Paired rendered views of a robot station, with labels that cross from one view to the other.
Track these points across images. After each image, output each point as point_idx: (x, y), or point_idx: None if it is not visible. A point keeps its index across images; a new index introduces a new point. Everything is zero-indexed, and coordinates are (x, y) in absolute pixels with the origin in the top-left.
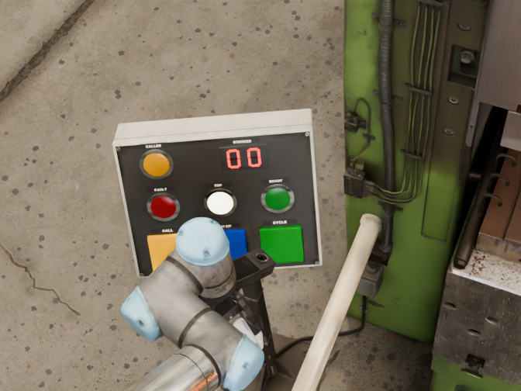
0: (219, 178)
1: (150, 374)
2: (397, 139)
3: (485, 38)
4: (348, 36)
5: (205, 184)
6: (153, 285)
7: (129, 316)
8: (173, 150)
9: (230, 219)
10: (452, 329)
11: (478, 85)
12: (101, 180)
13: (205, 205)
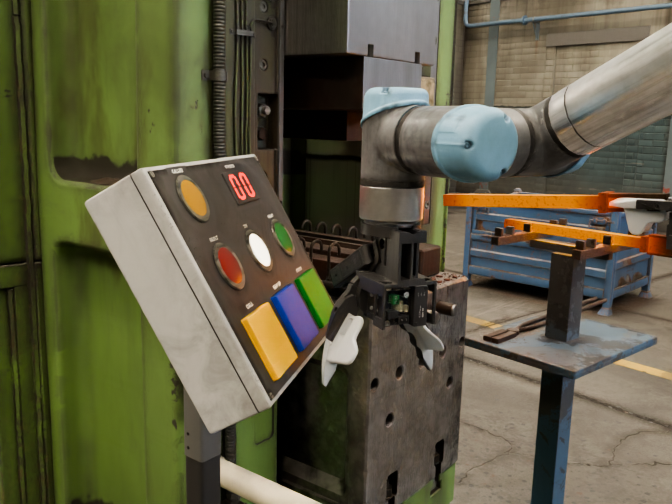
0: (241, 216)
1: (610, 63)
2: None
3: (280, 68)
4: (182, 117)
5: (237, 225)
6: (449, 106)
7: (493, 111)
8: (194, 177)
9: (275, 273)
10: (376, 437)
11: (348, 30)
12: None
13: (253, 254)
